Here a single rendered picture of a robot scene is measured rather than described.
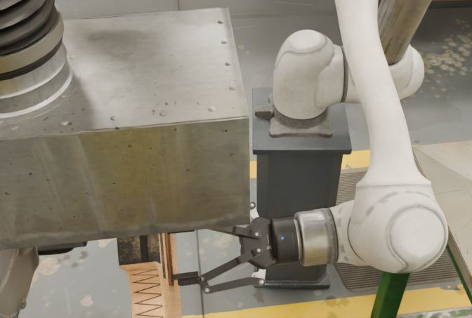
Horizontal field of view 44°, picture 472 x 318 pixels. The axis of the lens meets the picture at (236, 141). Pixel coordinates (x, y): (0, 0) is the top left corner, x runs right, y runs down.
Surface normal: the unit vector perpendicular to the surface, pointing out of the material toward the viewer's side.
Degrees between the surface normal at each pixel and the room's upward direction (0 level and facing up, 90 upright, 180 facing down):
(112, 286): 0
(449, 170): 0
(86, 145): 90
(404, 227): 50
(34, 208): 90
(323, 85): 85
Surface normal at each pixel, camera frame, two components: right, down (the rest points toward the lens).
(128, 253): 0.03, -0.16
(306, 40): -0.13, -0.72
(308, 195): -0.02, 0.70
